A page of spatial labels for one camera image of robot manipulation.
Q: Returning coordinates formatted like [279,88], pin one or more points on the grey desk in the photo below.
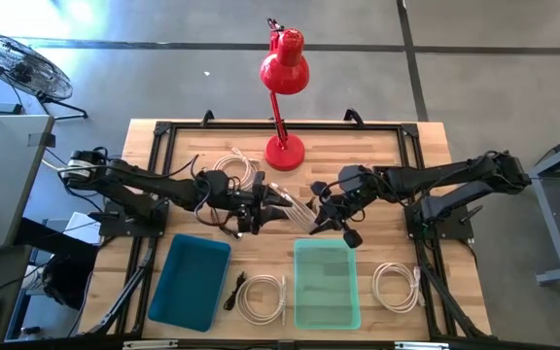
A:
[3,180]

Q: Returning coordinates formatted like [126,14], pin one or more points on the black bag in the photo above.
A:
[66,284]

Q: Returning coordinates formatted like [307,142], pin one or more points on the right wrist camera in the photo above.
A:
[346,205]

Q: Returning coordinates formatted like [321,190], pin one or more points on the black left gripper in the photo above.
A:
[255,214]

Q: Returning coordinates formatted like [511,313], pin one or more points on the red desk lamp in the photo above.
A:
[285,68]

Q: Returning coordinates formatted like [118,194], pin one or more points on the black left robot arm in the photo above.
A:
[129,175]

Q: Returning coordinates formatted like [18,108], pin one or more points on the grey metal table stand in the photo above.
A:
[552,228]

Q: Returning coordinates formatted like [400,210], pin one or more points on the black floor fan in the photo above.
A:
[20,65]

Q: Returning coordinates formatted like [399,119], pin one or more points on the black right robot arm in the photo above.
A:
[435,177]

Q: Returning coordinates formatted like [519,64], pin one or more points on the dark teal plastic bin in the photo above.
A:
[187,282]

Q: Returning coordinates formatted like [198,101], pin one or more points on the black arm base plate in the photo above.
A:
[115,229]
[455,229]

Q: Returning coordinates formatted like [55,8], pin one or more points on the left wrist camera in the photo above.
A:
[245,201]

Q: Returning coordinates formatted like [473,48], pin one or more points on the silver metal bracket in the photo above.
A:
[149,344]
[421,345]

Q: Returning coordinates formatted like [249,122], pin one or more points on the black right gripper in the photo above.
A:
[350,233]

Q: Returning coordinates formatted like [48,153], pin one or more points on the black aluminium table frame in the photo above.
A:
[358,127]

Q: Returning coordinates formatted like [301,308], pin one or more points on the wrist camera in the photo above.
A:
[245,201]
[346,205]

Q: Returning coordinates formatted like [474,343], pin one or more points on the white paper sheet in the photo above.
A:
[81,227]

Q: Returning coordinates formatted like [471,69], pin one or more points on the translucent green plastic bin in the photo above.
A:
[326,287]

